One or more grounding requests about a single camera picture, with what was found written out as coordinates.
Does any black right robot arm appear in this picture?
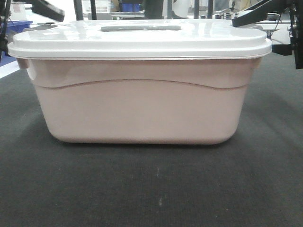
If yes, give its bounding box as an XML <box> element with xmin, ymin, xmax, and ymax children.
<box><xmin>232</xmin><ymin>0</ymin><xmax>303</xmax><ymax>70</ymax></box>

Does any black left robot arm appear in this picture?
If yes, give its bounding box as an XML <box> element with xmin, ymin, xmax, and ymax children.
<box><xmin>0</xmin><ymin>0</ymin><xmax>65</xmax><ymax>59</ymax></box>

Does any blue plastic tote on table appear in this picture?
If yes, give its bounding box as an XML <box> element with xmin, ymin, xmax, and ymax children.
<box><xmin>4</xmin><ymin>20</ymin><xmax>33</xmax><ymax>57</ymax></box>

